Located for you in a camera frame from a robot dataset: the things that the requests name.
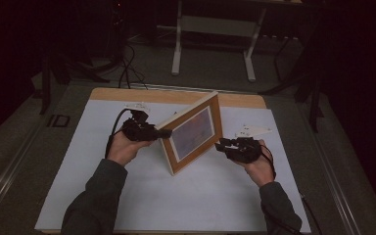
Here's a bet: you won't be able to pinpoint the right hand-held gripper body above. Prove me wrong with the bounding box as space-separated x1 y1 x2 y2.
223 124 273 165

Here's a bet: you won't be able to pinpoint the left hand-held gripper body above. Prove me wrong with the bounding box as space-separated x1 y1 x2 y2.
120 102 160 143

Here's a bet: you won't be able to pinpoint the wooden photo frame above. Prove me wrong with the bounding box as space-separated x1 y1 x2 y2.
155 91 225 177

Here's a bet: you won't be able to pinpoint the person's left hand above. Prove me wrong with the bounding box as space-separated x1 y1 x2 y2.
106 129 155 168

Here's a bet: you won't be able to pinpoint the person's right hand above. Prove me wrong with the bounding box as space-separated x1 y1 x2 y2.
237 139 277 188

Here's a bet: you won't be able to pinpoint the black metal stand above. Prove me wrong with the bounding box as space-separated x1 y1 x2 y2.
258 32 326 133
32 45 112 116

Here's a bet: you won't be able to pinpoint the black floor socket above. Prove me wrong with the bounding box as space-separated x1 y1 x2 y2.
46 114 71 128

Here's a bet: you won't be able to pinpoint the dark computer tower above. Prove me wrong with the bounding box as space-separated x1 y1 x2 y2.
108 0 127 65

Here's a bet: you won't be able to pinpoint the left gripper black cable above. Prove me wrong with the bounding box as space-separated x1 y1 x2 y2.
105 108 135 160

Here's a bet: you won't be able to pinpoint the black floor cables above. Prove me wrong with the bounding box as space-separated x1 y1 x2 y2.
117 41 149 90

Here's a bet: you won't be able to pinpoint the white metal desk frame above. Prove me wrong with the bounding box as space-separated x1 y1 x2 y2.
170 0 305 82

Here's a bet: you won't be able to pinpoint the grey metal floor rail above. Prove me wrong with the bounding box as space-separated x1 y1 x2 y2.
296 99 364 235
0 121 47 226

